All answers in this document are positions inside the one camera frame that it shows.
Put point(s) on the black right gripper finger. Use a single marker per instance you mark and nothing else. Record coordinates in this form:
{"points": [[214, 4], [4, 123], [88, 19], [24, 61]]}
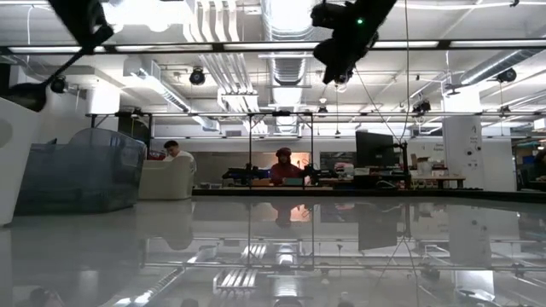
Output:
{"points": [[341, 57]]}

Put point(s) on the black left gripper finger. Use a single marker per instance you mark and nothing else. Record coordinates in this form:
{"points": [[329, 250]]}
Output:
{"points": [[99, 36]]}

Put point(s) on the background black robot arm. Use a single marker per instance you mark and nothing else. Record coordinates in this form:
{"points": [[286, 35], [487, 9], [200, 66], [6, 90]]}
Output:
{"points": [[317, 174], [239, 172]]}

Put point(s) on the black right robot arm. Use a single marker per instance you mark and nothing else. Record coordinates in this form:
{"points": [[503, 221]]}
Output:
{"points": [[384, 6]]}

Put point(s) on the black round ceiling fixture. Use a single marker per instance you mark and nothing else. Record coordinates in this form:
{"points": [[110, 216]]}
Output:
{"points": [[507, 76], [58, 84], [197, 77]]}

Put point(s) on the black computer monitor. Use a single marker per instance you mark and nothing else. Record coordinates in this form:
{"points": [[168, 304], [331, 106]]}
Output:
{"points": [[374, 149]]}

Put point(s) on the black overhead rig bar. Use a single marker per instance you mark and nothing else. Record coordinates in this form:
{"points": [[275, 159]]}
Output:
{"points": [[217, 47]]}

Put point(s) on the person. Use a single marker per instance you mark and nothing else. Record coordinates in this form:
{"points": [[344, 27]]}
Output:
{"points": [[285, 172], [172, 148]]}

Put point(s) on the dark grey plastic bin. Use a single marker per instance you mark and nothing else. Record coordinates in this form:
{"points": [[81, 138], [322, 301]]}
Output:
{"points": [[85, 179]]}

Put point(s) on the white column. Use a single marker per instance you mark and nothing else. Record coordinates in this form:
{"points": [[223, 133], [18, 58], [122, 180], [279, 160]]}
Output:
{"points": [[462, 145]]}

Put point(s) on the workbench with monitor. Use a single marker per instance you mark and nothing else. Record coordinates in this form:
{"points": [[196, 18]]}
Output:
{"points": [[439, 179]]}

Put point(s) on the white plastic bin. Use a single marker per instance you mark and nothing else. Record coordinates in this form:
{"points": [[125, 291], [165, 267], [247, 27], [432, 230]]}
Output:
{"points": [[17, 170]]}

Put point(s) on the light grey plastic bin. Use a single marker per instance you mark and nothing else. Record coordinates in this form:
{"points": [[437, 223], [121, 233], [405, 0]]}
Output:
{"points": [[166, 179]]}

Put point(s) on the silver ceiling duct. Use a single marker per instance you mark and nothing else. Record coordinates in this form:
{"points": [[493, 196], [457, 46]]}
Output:
{"points": [[490, 68], [288, 68]]}

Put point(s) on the black station frame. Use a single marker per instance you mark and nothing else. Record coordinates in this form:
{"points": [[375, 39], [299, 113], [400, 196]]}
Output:
{"points": [[250, 149]]}

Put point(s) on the black aluminium table frame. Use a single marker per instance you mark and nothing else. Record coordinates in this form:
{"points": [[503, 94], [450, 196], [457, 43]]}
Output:
{"points": [[298, 192]]}

